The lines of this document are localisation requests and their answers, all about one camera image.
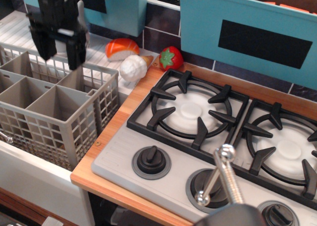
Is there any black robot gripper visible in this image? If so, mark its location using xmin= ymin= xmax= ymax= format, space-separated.
xmin=27 ymin=0 xmax=86 ymax=70

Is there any grey plastic drying rack basket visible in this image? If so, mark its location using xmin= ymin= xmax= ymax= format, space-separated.
xmin=0 ymin=43 xmax=119 ymax=170

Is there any grey toy faucet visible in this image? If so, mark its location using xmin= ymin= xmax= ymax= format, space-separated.
xmin=54 ymin=0 xmax=91 ymax=56

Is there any salmon sushi toy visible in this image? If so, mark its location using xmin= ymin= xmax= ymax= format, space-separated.
xmin=105 ymin=38 xmax=140 ymax=61

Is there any white ice cream cone toy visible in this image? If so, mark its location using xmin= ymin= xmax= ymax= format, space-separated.
xmin=119 ymin=55 xmax=154 ymax=82

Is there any teal bin left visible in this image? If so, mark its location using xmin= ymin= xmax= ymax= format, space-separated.
xmin=17 ymin=0 xmax=159 ymax=37

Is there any small silver metal rod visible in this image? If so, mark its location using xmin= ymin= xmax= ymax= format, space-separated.
xmin=0 ymin=132 xmax=13 ymax=144

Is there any red strawberry toy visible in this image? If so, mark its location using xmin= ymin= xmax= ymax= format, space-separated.
xmin=159 ymin=46 xmax=184 ymax=71

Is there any left black stove knob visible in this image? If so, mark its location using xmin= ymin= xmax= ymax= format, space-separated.
xmin=132 ymin=145 xmax=171 ymax=180

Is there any black stove knob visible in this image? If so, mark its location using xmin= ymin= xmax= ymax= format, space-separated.
xmin=185 ymin=168 xmax=233 ymax=215
xmin=132 ymin=145 xmax=171 ymax=180
xmin=258 ymin=200 xmax=300 ymax=226

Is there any grey toy stove top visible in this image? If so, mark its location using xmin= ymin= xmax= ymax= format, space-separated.
xmin=91 ymin=68 xmax=317 ymax=226

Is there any left black burner grate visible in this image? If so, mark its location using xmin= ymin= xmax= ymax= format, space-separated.
xmin=127 ymin=70 xmax=249 ymax=162

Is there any black burner grate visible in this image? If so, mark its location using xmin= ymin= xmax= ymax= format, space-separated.
xmin=127 ymin=70 xmax=249 ymax=162
xmin=233 ymin=99 xmax=317 ymax=210

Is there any middle black stove knob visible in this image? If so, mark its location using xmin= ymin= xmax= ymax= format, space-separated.
xmin=185 ymin=168 xmax=233 ymax=215

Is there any silver metal clamp screw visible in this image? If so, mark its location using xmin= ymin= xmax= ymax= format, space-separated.
xmin=195 ymin=144 xmax=244 ymax=206

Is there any large teal bin right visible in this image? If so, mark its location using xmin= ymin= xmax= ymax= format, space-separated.
xmin=180 ymin=0 xmax=317 ymax=89

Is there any right black burner grate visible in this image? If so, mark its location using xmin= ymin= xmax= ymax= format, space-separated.
xmin=233 ymin=99 xmax=317 ymax=210

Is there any right black stove knob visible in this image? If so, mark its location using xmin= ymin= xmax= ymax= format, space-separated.
xmin=258 ymin=200 xmax=300 ymax=226

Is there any black clamp mount base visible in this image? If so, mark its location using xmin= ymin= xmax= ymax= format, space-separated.
xmin=194 ymin=204 xmax=266 ymax=226

